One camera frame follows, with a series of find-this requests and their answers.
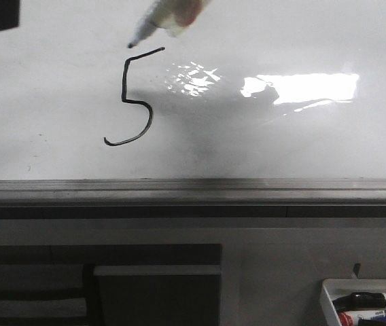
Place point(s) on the white marker with taped magnet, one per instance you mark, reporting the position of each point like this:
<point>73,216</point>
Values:
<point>174,16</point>

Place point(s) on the white whiteboard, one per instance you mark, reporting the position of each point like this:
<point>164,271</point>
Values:
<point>252,89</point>

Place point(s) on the black slatted panel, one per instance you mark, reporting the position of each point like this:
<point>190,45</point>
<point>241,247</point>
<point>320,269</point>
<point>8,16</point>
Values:
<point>55,285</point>

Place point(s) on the dark monitor with white edge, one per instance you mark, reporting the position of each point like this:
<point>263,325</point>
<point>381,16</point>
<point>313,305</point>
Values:
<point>160,294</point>

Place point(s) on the white marker tray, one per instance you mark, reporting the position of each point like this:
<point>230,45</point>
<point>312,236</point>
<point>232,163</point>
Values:
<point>335,288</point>

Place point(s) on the left black tray hook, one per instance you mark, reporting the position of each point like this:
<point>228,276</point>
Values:
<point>355,270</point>

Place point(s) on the black capped marker in tray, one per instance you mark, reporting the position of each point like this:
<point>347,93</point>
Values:
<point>360,300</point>

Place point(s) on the red capped marker in tray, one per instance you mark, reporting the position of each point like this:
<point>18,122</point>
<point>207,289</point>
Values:
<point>352,317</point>

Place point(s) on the grey aluminium whiteboard frame ledge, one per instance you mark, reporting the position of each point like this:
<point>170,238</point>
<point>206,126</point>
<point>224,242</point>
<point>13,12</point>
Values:
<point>130,198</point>

